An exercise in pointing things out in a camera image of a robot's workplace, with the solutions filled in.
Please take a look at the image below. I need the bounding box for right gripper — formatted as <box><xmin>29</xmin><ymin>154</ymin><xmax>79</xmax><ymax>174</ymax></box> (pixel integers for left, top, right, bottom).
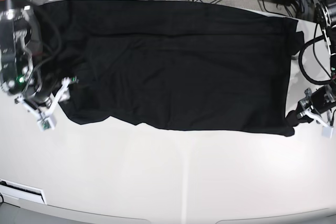
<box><xmin>25</xmin><ymin>71</ymin><xmax>61</xmax><ymax>106</ymax></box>

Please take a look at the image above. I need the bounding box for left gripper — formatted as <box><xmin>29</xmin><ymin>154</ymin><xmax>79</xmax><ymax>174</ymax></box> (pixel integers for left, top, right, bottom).
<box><xmin>286</xmin><ymin>84</ymin><xmax>335</xmax><ymax>127</ymax></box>

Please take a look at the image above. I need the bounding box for black t-shirt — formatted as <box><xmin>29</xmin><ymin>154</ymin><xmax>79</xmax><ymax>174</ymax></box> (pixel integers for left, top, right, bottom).
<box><xmin>37</xmin><ymin>0</ymin><xmax>304</xmax><ymax>137</ymax></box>

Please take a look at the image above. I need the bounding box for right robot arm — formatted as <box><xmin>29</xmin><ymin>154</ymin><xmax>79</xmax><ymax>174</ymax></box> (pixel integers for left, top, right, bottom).
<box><xmin>1</xmin><ymin>0</ymin><xmax>62</xmax><ymax>108</ymax></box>

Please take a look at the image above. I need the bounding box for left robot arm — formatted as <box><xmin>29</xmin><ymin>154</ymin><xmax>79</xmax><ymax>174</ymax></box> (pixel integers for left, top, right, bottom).
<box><xmin>286</xmin><ymin>0</ymin><xmax>335</xmax><ymax>129</ymax></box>

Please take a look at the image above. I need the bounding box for white box at table edge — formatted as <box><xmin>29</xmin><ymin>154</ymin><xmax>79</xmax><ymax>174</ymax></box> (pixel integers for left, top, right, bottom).
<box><xmin>1</xmin><ymin>179</ymin><xmax>47</xmax><ymax>205</ymax></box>

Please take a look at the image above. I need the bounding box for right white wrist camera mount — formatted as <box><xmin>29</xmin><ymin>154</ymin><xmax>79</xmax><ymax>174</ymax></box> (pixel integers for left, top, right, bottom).
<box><xmin>15</xmin><ymin>77</ymin><xmax>79</xmax><ymax>132</ymax></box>

